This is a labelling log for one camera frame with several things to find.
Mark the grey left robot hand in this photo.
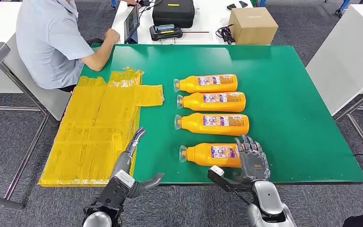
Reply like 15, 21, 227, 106
110, 127, 164, 199

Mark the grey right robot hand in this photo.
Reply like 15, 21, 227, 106
231, 134, 270, 184

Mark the orange detergent bottle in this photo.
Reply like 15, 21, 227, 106
173, 74, 239, 94
176, 91, 247, 113
174, 113, 250, 137
179, 142, 242, 168

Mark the person's right hand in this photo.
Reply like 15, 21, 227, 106
104, 28, 121, 44

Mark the black handheld controller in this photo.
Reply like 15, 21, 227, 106
149, 24, 183, 42

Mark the brown cardboard box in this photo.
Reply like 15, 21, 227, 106
228, 7, 279, 45

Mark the black tablet on stand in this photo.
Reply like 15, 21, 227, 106
123, 3, 141, 44

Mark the white desk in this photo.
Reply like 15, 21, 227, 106
112, 0, 270, 45

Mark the black zip carrying case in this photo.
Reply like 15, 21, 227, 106
152, 0, 196, 29

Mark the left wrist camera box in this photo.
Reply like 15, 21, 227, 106
98, 170, 136, 214

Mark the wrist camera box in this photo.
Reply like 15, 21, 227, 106
207, 165, 251, 192
98, 170, 136, 214

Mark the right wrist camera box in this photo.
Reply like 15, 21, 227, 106
207, 165, 251, 192

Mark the steel table leg frame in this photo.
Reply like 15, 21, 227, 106
333, 83, 363, 171

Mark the black coiled cable bundle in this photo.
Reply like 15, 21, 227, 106
215, 24, 236, 45

